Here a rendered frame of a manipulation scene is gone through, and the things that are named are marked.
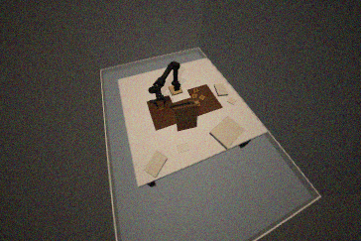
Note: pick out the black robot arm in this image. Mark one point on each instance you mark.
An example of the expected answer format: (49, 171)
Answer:
(160, 82)

